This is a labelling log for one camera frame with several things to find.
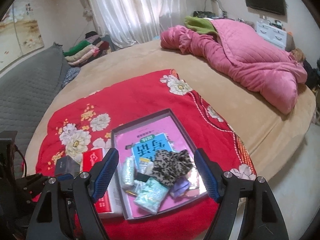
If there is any leopard print scrunchie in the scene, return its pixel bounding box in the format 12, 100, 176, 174
151, 150, 193, 187

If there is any green tissue pack Flower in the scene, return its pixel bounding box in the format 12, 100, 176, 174
133, 177, 169, 215

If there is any cream plush doll purple skirt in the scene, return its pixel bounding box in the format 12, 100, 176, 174
170, 177, 191, 199

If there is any red and white carton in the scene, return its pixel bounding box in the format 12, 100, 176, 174
82, 148, 123, 219

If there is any small pink sachet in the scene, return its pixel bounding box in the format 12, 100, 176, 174
185, 166, 200, 197

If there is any dark blue-green box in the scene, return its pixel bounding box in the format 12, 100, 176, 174
54, 155, 80, 177

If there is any cosmetic tube black cap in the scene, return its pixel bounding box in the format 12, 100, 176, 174
125, 158, 153, 196

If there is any grey tray with pink book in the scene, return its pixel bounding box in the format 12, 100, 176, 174
111, 109, 196, 220

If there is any beige round bed cover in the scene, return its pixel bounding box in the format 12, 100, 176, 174
25, 40, 316, 179

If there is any grey quilted mat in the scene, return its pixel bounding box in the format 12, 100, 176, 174
1, 43, 70, 178

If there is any pink quilted duvet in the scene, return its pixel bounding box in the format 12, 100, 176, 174
160, 18, 307, 114

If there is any stack of folded clothes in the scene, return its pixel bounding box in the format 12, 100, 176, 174
63, 31, 112, 67

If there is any dark clothes pile on chair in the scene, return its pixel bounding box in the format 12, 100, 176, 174
303, 59, 320, 90

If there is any white drawer cabinet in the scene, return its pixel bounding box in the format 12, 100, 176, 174
256, 22, 287, 50

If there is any green cloth on duvet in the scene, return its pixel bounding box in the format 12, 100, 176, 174
184, 16, 218, 35

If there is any white sheer curtain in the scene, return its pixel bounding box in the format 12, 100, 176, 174
82, 0, 208, 49

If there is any wall painting panel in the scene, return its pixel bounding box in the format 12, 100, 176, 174
0, 0, 44, 70

